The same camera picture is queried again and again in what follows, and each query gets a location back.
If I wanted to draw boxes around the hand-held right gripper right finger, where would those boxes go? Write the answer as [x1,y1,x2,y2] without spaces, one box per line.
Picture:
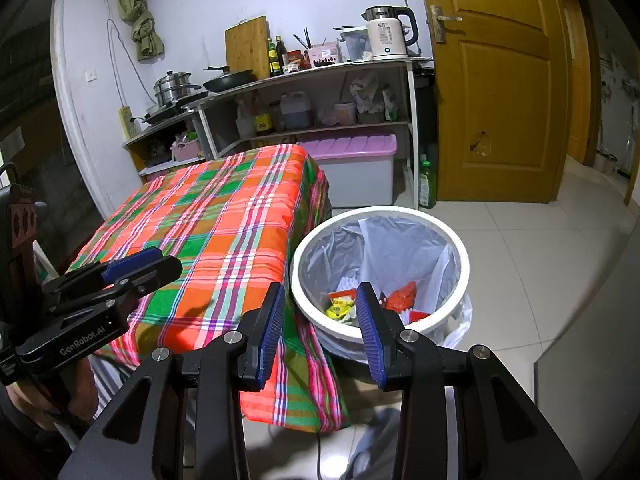
[355,282,583,480]

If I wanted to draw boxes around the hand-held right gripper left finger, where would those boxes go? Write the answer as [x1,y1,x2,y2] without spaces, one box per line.
[57,282,287,480]

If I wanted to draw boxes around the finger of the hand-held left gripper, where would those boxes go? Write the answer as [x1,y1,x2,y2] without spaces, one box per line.
[112,255,184,307]
[42,246,164,307]

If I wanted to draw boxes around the gold snack wrapper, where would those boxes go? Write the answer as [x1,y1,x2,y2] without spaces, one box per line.
[325,295,357,323]

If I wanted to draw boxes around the red plastic bag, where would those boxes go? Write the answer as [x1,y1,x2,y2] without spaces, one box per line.
[382,281,418,313]

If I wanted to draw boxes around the clear bin liner bag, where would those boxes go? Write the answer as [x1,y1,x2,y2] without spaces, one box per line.
[295,215,473,366]

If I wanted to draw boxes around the white round bin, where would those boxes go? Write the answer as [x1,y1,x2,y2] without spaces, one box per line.
[290,206,471,361]

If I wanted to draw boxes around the person's left hand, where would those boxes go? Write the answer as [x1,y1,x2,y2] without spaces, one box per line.
[9,356,97,424]

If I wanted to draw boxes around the plaid tablecloth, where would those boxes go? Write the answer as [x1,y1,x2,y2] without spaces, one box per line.
[67,144,351,433]

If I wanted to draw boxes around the person's right leg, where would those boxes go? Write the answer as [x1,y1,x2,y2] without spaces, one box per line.
[345,407,401,480]

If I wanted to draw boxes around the pink plastic basket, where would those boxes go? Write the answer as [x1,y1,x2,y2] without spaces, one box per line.
[171,139,205,162]

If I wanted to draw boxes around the low wooden shelf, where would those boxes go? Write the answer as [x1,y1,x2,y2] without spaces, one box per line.
[122,110,211,183]

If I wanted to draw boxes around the yellowed power strip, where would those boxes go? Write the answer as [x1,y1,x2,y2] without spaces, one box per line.
[119,106,138,140]

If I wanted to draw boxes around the black induction cooker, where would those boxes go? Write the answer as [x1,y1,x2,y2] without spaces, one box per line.
[144,92,208,125]

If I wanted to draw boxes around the green plastic bottle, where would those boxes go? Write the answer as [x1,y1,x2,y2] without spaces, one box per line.
[417,160,438,210]

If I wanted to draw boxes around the white plastic bottle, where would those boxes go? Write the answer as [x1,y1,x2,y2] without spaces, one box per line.
[235,100,255,138]

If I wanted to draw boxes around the steel steamer pot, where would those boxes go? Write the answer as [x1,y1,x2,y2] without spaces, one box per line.
[152,71,203,107]

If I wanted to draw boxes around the pink lidded storage box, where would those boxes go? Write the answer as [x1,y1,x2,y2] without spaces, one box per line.
[297,132,398,209]

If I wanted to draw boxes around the yellow label bottle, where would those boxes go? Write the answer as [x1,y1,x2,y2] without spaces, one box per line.
[254,97,274,136]

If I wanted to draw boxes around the black frying pan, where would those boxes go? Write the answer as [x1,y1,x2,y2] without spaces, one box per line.
[202,65,256,93]

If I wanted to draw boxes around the white kitchen shelf unit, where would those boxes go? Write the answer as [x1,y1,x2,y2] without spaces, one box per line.
[182,56,436,211]

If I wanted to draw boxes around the dark liquid jug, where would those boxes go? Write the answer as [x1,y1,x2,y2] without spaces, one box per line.
[279,91,313,130]

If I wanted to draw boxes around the small plastic bucket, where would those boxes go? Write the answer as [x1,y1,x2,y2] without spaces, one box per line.
[332,101,358,125]

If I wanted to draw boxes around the green hanging cloth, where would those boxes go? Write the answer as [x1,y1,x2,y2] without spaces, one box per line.
[116,0,165,63]

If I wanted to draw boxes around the crumpled plastic bags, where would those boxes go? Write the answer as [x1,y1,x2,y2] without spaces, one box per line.
[349,72,401,121]

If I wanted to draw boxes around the wooden cutting board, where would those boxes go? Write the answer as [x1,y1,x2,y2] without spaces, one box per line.
[224,15,272,81]

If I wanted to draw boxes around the yellow wooden door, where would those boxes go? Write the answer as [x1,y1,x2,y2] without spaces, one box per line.
[412,0,573,204]

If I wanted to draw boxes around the bunch of dark chopsticks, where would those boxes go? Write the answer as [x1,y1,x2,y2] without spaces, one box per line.
[292,29,328,51]

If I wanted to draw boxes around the pink utensil holder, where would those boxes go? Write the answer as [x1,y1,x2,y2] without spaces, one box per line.
[309,44,343,68]

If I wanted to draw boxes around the clear plastic container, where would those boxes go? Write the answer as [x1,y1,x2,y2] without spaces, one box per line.
[340,26,373,63]

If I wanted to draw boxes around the white electric kettle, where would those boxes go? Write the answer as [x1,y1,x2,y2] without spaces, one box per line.
[362,5,419,59]

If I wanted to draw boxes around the black floor cable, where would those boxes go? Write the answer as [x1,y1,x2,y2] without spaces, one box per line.
[267,425,326,480]

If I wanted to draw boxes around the thin wall cable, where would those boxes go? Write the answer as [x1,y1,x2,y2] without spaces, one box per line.
[102,17,132,111]

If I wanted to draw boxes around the metal door handle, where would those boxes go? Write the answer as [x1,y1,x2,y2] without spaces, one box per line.
[429,5,463,44]

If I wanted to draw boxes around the brown wooden doorway frame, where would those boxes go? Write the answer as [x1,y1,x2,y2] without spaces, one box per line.
[559,0,601,166]

